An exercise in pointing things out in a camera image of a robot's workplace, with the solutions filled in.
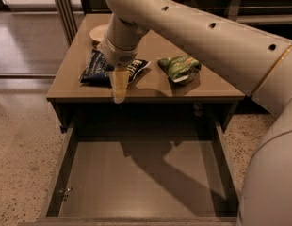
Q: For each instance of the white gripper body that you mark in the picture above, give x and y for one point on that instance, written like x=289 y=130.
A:
x=121 y=56

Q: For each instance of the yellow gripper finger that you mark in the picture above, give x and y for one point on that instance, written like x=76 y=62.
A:
x=119 y=79

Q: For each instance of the blue chip bag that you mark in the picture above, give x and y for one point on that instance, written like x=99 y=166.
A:
x=97 y=70

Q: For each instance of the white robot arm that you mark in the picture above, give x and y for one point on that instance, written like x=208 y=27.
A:
x=256 y=62

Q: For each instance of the green chip bag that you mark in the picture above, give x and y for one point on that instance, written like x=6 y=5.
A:
x=180 y=70

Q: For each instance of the brown cabinet with top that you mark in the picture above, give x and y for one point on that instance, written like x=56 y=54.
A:
x=151 y=85

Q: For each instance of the open top drawer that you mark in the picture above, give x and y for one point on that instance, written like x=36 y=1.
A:
x=168 y=174

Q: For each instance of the white paper bowl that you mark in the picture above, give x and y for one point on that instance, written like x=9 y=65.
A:
x=97 y=33

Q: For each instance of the metal frame post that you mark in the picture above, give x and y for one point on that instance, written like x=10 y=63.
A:
x=65 y=10

